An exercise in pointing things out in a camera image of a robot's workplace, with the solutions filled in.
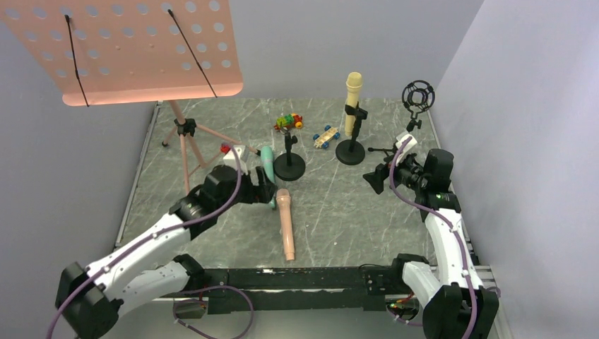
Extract pink perforated music stand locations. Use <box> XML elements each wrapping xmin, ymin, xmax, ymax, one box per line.
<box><xmin>1</xmin><ymin>1</ymin><xmax>244</xmax><ymax>168</ymax></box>

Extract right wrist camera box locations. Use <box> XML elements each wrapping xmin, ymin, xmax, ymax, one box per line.
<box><xmin>396</xmin><ymin>131</ymin><xmax>417</xmax><ymax>157</ymax></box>

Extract beige microphone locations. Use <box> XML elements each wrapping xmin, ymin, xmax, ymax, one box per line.
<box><xmin>345</xmin><ymin>71</ymin><xmax>363</xmax><ymax>136</ymax></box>

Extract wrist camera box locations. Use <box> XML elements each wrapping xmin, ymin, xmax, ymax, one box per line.
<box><xmin>220</xmin><ymin>143</ymin><xmax>249</xmax><ymax>173</ymax></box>
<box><xmin>396</xmin><ymin>131</ymin><xmax>417</xmax><ymax>157</ymax></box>

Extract black tripod shock-mount stand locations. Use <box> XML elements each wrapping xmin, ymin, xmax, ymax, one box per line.
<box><xmin>367</xmin><ymin>80</ymin><xmax>435</xmax><ymax>160</ymax></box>

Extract black round-base mic stand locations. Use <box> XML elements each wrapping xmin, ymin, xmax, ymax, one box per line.
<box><xmin>273</xmin><ymin>131</ymin><xmax>306</xmax><ymax>182</ymax></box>
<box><xmin>336</xmin><ymin>103</ymin><xmax>368</xmax><ymax>165</ymax></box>

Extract colourful toy brick car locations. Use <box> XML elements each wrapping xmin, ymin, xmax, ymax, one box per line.
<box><xmin>273</xmin><ymin>113</ymin><xmax>303</xmax><ymax>131</ymax></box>

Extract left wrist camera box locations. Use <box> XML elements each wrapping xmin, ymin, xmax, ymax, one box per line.
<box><xmin>220</xmin><ymin>143</ymin><xmax>249</xmax><ymax>173</ymax></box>

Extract beige toy chassis blue wheels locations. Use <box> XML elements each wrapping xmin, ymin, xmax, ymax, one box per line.
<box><xmin>313</xmin><ymin>125</ymin><xmax>340</xmax><ymax>149</ymax></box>

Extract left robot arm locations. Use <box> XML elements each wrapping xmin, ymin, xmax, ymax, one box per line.
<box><xmin>55</xmin><ymin>165</ymin><xmax>278</xmax><ymax>338</ymax></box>

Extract green microphone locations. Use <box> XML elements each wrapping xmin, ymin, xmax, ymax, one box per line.
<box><xmin>260</xmin><ymin>146</ymin><xmax>275</xmax><ymax>183</ymax></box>

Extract black base frame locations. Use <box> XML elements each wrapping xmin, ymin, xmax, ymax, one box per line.
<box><xmin>106</xmin><ymin>254</ymin><xmax>483</xmax><ymax>315</ymax></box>

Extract pink microphone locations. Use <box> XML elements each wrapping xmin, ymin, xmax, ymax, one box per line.
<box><xmin>275</xmin><ymin>189</ymin><xmax>295</xmax><ymax>261</ymax></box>

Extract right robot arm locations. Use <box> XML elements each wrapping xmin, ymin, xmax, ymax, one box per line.
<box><xmin>363</xmin><ymin>148</ymin><xmax>499</xmax><ymax>338</ymax></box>

